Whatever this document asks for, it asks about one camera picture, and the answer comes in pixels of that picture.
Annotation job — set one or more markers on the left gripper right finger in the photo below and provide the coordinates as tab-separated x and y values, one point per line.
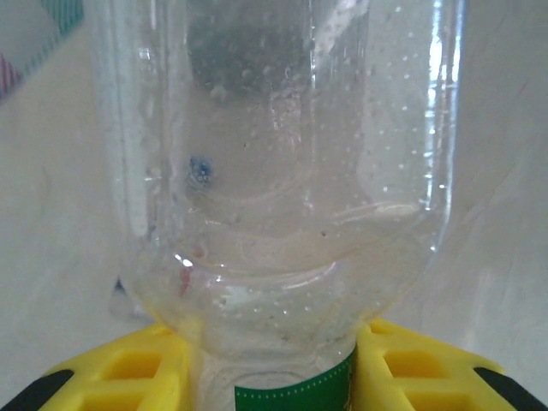
428	377

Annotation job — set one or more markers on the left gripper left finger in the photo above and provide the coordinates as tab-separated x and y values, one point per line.
128	377

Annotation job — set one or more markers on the clear bottle green cap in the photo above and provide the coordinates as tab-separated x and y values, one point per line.
278	171

